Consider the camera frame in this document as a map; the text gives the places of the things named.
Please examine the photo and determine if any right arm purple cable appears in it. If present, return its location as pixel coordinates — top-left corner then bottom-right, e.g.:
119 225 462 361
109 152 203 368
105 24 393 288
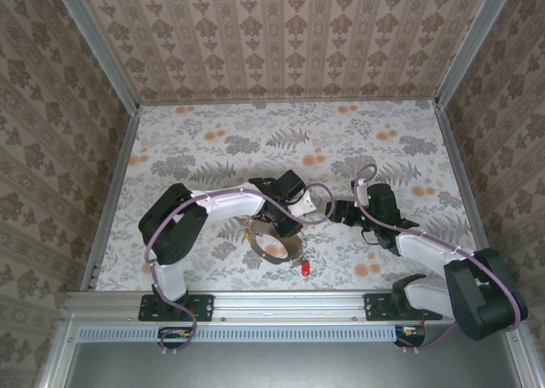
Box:
349 163 525 356

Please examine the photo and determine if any slotted grey cable duct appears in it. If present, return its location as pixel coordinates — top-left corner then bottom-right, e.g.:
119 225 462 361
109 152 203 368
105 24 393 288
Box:
78 324 397 343

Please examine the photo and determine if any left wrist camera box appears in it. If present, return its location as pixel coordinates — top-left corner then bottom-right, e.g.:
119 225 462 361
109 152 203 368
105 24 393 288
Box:
288 190 319 219

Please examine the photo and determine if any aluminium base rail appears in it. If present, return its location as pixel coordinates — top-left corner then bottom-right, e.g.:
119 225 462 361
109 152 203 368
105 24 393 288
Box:
66 291 452 322

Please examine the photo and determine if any aluminium frame post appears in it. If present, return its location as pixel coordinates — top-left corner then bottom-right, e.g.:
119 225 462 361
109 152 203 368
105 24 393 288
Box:
49 0 141 113
434 0 521 108

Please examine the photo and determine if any aluminium table side rail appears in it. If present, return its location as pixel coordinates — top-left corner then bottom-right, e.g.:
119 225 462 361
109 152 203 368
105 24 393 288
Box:
87 106 141 294
433 102 503 289

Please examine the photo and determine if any floral printed tablecloth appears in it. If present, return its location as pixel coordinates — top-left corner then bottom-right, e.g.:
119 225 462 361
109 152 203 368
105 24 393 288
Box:
106 100 491 291

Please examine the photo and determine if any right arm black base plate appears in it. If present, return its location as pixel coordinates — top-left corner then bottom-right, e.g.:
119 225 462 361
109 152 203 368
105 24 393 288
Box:
364 293 444 322

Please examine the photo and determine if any grey metal shelf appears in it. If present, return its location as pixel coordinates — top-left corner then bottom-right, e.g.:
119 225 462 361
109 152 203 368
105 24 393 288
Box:
67 340 520 388

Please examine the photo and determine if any metal band with many keyrings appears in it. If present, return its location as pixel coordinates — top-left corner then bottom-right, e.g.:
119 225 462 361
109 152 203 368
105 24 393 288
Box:
241 214 311 271

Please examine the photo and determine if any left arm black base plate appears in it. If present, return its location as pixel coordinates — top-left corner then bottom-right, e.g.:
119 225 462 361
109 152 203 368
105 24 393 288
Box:
139 294 215 322

